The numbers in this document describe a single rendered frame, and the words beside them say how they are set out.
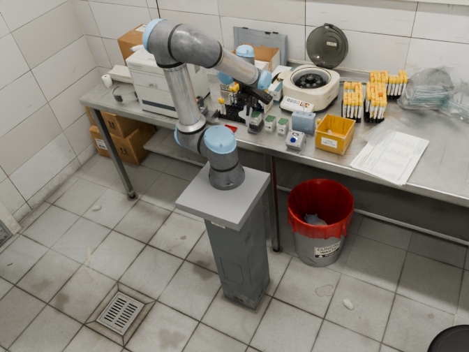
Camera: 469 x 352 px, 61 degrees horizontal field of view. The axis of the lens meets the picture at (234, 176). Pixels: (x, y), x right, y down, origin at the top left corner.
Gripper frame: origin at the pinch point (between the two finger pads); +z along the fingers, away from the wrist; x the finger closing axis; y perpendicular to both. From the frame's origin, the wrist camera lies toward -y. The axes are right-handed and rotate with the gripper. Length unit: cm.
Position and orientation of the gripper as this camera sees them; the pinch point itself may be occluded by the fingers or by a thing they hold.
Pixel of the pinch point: (255, 117)
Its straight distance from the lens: 191.6
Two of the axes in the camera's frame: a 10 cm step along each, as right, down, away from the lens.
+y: -8.7, -2.7, 4.2
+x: -4.9, 6.5, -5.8
